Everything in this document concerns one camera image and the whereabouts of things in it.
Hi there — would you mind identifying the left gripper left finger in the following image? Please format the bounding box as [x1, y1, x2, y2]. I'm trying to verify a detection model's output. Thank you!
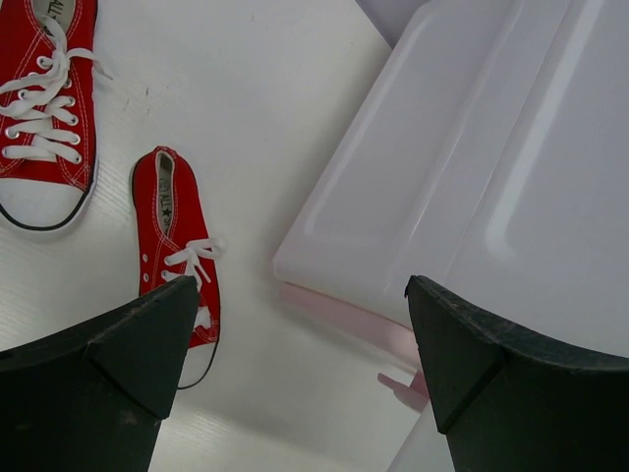
[1, 276, 200, 471]

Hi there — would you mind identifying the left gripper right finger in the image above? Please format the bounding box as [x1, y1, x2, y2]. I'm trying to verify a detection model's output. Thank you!
[405, 276, 628, 471]

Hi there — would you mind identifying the light pink drawer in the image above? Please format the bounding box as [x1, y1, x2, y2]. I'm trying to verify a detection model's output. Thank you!
[279, 284, 429, 413]

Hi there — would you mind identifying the red sneaker near cabinet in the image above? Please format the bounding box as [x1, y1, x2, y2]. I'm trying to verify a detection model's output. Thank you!
[130, 145, 228, 390]

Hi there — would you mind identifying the white shoe cabinet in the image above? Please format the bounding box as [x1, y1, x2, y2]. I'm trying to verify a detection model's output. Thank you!
[273, 1, 628, 356]

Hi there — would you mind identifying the red sneaker far left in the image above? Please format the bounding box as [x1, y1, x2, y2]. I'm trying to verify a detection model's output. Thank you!
[1, 0, 103, 239]

